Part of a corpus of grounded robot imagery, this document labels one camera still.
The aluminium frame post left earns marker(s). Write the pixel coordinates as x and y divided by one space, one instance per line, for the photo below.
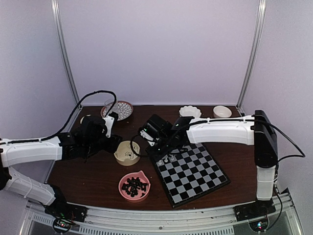
58 23

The white scalloped bowl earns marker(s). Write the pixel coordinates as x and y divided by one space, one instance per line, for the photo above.
190 111

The aluminium frame post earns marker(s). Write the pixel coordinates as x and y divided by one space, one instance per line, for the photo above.
260 19
58 23

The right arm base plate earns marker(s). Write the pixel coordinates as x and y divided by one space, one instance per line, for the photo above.
254 209

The aluminium front rail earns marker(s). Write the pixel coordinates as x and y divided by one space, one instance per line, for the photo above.
210 221

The small cream bowl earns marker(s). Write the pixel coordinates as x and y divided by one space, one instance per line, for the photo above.
221 112

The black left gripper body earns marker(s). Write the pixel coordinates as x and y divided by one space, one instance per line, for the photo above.
95 145

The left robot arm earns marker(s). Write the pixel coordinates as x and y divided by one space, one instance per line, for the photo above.
12 152

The cream bowl with spout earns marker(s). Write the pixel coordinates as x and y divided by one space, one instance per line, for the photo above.
124 147

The clear glass tumbler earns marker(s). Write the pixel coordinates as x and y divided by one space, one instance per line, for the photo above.
111 106

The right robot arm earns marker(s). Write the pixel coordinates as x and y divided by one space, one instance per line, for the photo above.
255 130

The patterned saucer plate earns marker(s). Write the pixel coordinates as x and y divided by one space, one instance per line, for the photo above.
125 110

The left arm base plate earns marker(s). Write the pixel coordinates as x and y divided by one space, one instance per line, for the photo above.
66 211

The aluminium frame post right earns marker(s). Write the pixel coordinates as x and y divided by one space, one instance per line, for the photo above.
260 19

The pink bowl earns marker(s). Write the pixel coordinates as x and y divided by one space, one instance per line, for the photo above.
141 194

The black chess pieces pile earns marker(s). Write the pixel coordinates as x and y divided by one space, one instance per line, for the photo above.
133 185

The black and white chessboard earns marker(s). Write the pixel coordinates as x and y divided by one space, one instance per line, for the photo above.
193 174

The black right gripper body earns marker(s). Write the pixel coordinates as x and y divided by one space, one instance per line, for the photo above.
165 148

